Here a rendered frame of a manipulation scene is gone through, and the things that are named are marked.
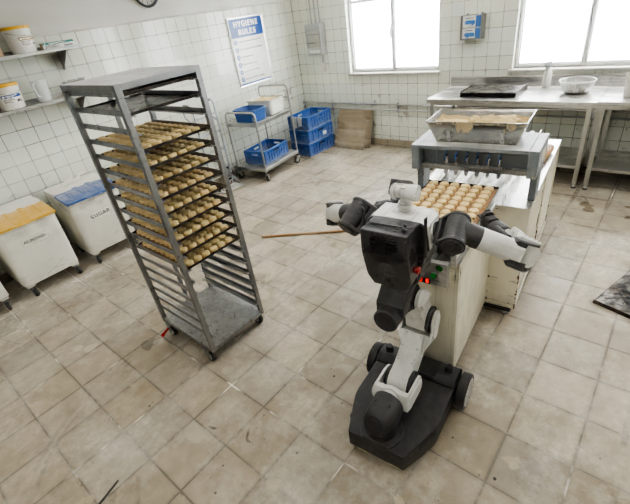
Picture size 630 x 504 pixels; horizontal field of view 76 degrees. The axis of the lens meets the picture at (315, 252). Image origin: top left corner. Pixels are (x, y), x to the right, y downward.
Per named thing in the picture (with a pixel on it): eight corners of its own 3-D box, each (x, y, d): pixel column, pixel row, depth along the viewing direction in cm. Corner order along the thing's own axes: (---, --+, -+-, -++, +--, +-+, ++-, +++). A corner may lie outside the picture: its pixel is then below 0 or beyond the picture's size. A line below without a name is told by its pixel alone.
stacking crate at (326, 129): (314, 131, 673) (313, 119, 663) (333, 133, 649) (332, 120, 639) (290, 142, 636) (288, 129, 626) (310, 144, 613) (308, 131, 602)
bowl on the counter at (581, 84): (553, 96, 410) (555, 83, 404) (561, 88, 430) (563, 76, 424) (590, 96, 391) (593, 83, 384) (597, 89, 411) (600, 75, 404)
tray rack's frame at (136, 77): (267, 319, 304) (201, 63, 211) (214, 363, 273) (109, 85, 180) (215, 293, 342) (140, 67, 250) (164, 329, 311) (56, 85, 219)
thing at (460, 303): (436, 298, 304) (440, 189, 258) (484, 310, 286) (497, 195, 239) (398, 361, 257) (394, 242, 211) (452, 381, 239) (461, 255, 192)
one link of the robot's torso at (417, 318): (434, 336, 215) (414, 311, 177) (403, 327, 224) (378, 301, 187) (442, 310, 219) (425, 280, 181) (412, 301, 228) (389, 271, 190)
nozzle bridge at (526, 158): (429, 175, 292) (429, 128, 274) (540, 186, 253) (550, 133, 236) (411, 194, 270) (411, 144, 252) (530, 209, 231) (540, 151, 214)
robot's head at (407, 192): (414, 209, 160) (414, 189, 156) (391, 206, 166) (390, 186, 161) (421, 203, 165) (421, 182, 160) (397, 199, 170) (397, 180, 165)
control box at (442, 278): (404, 274, 218) (404, 252, 211) (449, 284, 206) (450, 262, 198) (402, 277, 216) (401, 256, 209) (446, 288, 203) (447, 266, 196)
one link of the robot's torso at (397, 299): (398, 336, 173) (398, 304, 164) (372, 327, 180) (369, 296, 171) (423, 299, 192) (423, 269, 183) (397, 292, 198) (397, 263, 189)
